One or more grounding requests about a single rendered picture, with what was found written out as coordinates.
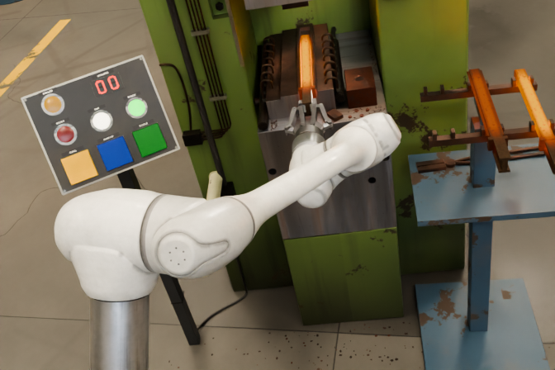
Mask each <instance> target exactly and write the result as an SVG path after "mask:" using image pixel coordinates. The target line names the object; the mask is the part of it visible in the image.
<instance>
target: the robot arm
mask: <svg viewBox="0 0 555 370"><path fill-rule="evenodd" d="M310 108H311V120H310V121H305V116H304V112H306V106H305V105H302V100H299V103H298V107H293V108H292V111H291V114H290V117H289V120H288V123H287V124H286V125H285V126H284V129H285V132H286V135H290V134H293V135H294V137H295V139H294V141H293V142H292V159H291V162H290V166H289V172H287V173H284V174H283V175H281V176H280V177H278V178H275V179H274V180H272V181H271V182H269V183H266V184H264V185H263V186H261V187H259V188H257V189H255V190H253V191H252V192H248V193H245V194H242V195H237V196H227V197H219V198H217V199H212V200H209V201H207V200H206V199H203V198H195V197H181V196H174V195H168V194H162V193H157V192H152V191H147V190H139V189H127V188H108V189H104V190H101V191H95V192H90V193H86V194H83V195H81V196H78V197H75V198H74V199H72V200H70V201H69V202H67V203H66V204H64V205H63V207H62V208H61V209H60V211H59V213H58V215H57V217H56V220H55V243H56V245H57V247H58V248H59V250H60V252H61V253H62V255H63V256H64V257H65V258H66V259H67V260H69V261H71V262H72V263H73V266H74V268H75V271H76V273H77V274H78V278H79V281H80V284H81V287H82V289H83V290H84V291H85V293H86V294H87V296H89V297H90V370H149V294H150V293H151V292H152V291H153V289H154V287H155V285H156V283H157V281H158V277H159V274H160V273H162V274H168V275H169V276H172V277H174V278H181V279H194V278H202V277H205V276H207V275H209V274H212V273H214V272H215V271H217V270H219V269H221V268H223V267H224V266H225V265H227V264H228V263H230V262H231V261H233V260H234V259H236V258H237V257H238V256H239V255H240V254H241V253H242V252H243V250H244V249H245V248H246V247H247V246H248V245H249V243H250V242H251V241H252V239H253V238H254V236H255V234H256V233H257V231H258V230H259V228H260V226H261V225H262V224H263V223H264V222H265V221H266V220H268V219H269V218H270V217H272V216H274V215H275V214H277V213H278V212H280V211H281V210H282V209H284V208H285V207H287V206H289V205H291V204H292V203H293V202H295V201H298V202H299V203H300V204H301V205H302V206H303V207H306V208H318V207H321V206H323V205H324V204H325V203H326V202H327V200H328V199H329V197H330V195H331V193H332V191H333V190H334V189H335V187H336V186H337V185H338V184H339V183H340V182H341V181H343V180H344V179H345V178H347V177H348V176H351V175H353V174H355V173H361V172H363V171H365V170H368V169H370V168H371V167H373V166H375V165H377V164H379V163H380V162H382V161H383V160H384V159H385V158H386V157H387V156H389V155H390V154H391V153H392V152H393V151H394V150H395V149H396V148H397V146H398V145H399V144H400V142H401V132H400V130H399V128H398V127H397V125H396V123H395V122H394V120H393V119H392V117H391V116H390V115H388V114H385V113H383V112H380V113H373V114H370V115H367V116H364V117H362V118H360V119H357V120H356V121H352V122H351V123H349V124H347V125H346V126H344V127H342V128H341V129H339V130H338V131H337V132H335V133H334V135H333V136H332V137H330V138H329V139H328V140H325V139H324V133H325V130H326V129H329V130H332V129H333V123H332V120H331V119H330V118H329V117H328V116H327V113H326V111H325V108H324V106H323V104H322V103H320V104H319V105H318V104H317V101H316V98H313V97H312V92H311V104H310ZM318 111H319V112H320V114H321V117H322V119H323V122H324V125H321V124H320V123H319V122H318V121H317V113H318ZM297 114H300V121H301V123H300V124H299V125H298V126H296V127H295V128H294V126H295V124H296V119H297Z"/></svg>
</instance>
